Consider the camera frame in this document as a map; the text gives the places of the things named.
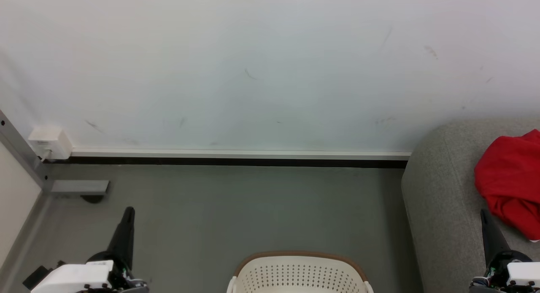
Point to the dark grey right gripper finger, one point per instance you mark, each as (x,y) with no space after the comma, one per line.
(491,238)

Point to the grey fabric sofa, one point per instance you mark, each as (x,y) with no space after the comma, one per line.
(443,192)

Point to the cream perforated laundry basket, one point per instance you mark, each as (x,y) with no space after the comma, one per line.
(295,276)

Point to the white and black baseboard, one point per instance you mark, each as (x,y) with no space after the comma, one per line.
(236,158)

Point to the red garment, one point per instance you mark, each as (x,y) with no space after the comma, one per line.
(510,179)

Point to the grey metal frame leg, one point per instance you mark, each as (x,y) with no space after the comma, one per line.
(78,186)

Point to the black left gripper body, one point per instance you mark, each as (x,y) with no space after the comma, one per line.
(120,272)

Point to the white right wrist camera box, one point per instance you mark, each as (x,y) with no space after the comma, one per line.
(525,274)

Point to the white wall socket box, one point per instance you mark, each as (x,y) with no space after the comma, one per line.
(48,141)

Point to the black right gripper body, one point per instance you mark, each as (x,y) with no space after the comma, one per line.
(500,267)

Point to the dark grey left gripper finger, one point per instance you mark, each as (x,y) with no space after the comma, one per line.
(125,238)

